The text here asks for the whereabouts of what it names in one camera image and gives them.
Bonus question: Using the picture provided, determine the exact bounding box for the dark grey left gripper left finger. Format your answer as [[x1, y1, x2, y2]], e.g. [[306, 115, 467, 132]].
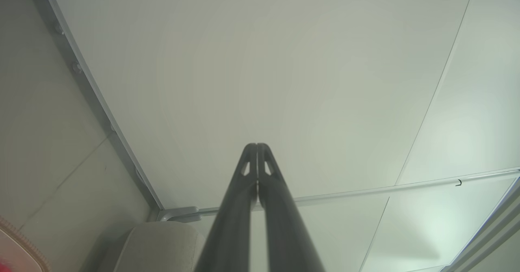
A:
[[194, 143, 258, 272]]

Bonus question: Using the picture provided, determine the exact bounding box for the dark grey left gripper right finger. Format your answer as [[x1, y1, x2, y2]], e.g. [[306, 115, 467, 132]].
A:
[[258, 143, 326, 272]]

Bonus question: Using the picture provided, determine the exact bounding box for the white plastic laundry basket brown rim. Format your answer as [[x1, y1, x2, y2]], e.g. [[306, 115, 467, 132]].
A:
[[0, 215, 51, 272]]

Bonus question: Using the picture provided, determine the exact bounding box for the grey metal corner bracket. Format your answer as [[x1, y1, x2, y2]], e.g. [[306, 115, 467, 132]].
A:
[[157, 206, 202, 223]]

